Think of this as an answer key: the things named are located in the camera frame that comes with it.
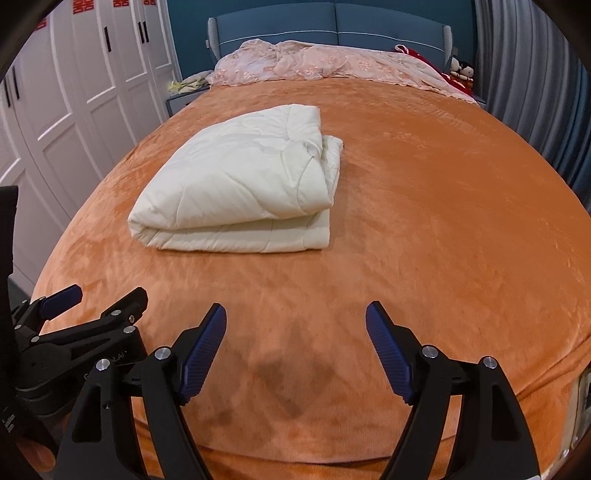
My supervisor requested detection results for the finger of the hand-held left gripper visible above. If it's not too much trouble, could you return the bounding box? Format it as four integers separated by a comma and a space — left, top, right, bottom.
11, 285, 84, 335
30, 287, 149, 347

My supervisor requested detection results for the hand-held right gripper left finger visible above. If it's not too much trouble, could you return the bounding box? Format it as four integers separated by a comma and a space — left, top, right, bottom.
53, 302, 228, 480

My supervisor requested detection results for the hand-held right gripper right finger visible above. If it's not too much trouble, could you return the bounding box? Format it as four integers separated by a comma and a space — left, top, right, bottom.
365, 301, 541, 480

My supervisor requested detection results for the cream quilted garment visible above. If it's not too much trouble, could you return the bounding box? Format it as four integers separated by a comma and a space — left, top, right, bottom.
127, 104, 345, 254

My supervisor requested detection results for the orange plush blanket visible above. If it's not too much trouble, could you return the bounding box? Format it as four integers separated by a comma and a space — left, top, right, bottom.
32, 76, 591, 480

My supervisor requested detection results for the white panelled wardrobe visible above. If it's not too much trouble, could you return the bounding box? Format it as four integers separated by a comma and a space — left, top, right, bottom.
0, 0, 181, 287

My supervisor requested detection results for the blue nightstand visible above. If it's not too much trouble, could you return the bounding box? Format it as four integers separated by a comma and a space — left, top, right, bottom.
166, 90, 213, 116

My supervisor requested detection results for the pale yellow cloth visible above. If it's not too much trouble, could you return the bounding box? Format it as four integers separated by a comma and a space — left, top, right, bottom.
168, 71, 213, 95

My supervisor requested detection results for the grey pleated curtain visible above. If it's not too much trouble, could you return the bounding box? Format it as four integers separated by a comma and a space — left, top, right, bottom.
473, 0, 591, 208

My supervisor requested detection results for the pink lace bedspread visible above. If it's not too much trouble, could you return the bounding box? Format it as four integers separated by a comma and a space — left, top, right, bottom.
206, 39, 478, 104

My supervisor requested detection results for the blue upholstered headboard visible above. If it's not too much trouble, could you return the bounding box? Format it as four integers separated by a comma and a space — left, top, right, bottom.
206, 1, 455, 75

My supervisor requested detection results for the beige bed frame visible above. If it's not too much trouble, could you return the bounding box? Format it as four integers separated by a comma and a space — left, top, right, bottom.
563, 369, 591, 457

